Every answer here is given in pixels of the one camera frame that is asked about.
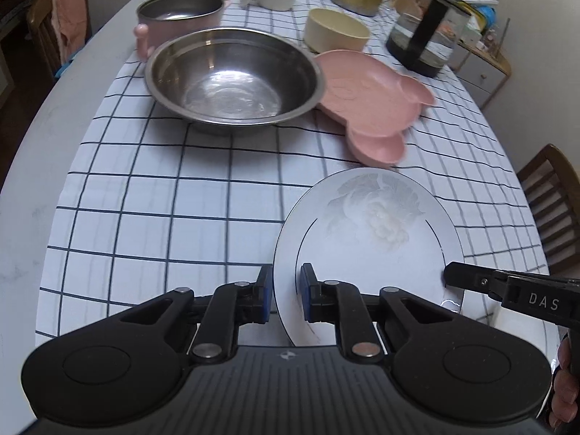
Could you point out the cream bowl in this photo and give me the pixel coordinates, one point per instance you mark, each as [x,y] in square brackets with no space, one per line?
[335,31]

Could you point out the white floral plate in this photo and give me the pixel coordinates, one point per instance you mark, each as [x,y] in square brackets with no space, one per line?
[362,244]

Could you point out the pink pot with steel interior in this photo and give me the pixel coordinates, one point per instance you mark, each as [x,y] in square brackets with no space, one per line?
[192,28]

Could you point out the blue globe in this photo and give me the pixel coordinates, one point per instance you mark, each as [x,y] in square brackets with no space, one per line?
[487,16]

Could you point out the person's right hand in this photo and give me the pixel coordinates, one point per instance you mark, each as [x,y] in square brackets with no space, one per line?
[568,389]

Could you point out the white checked tablecloth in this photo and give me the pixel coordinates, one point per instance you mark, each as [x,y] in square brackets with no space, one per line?
[172,199]

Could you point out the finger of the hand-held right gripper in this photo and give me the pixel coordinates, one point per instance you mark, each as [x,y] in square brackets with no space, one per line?
[471,277]

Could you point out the pink towel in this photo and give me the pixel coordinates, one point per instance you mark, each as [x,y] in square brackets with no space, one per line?
[68,13]

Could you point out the wooden chair with towel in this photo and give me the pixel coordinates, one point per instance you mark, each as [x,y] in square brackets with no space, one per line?
[40,22]

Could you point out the white wood-topped cabinet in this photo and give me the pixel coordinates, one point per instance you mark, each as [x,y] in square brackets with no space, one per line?
[485,72]

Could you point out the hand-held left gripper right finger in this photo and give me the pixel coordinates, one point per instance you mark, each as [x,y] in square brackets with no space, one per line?
[306,297]

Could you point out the pink bear-shaped plate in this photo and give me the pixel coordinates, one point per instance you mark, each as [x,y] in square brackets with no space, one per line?
[362,95]

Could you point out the large stainless steel bowl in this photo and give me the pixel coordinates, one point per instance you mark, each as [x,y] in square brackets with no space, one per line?
[231,81]

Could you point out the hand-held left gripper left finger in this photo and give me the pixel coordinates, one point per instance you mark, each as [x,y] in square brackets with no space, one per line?
[265,297]

